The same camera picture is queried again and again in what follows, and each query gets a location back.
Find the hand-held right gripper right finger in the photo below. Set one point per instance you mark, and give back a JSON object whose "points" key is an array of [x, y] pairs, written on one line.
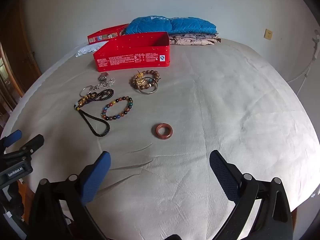
{"points": [[222, 175]]}

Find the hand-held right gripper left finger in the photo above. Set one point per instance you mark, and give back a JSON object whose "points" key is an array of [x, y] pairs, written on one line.
{"points": [[97, 177]]}

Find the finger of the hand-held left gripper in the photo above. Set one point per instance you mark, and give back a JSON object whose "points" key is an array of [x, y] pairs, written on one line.
{"points": [[13, 136], [33, 143]]}

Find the thin silver bangle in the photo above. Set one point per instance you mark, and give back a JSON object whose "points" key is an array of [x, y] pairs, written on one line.
{"points": [[82, 90]]}

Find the red tin box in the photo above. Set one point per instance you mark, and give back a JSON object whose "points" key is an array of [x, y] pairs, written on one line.
{"points": [[132, 57]]}

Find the brown wooden furniture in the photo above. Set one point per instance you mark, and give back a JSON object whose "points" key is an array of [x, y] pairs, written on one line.
{"points": [[12, 67]]}

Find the beige bed sheet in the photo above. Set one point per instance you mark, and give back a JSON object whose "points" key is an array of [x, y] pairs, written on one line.
{"points": [[212, 105]]}

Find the small metal pendant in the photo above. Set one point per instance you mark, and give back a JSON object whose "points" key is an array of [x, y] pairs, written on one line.
{"points": [[103, 76]]}

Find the wide silver bangle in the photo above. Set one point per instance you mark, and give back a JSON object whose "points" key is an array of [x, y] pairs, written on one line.
{"points": [[150, 92]]}

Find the white lace cloth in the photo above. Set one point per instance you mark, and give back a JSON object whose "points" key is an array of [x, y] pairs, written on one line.
{"points": [[87, 49]]}

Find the red tin lid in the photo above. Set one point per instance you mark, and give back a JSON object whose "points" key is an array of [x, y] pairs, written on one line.
{"points": [[105, 35]]}

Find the folded floral cloth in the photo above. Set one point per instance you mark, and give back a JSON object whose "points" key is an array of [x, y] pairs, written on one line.
{"points": [[195, 40]]}

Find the blue quilted blanket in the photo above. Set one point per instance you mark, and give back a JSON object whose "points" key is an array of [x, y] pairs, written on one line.
{"points": [[170, 25]]}

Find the beige wall socket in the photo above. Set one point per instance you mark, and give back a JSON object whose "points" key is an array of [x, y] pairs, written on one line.
{"points": [[268, 34]]}

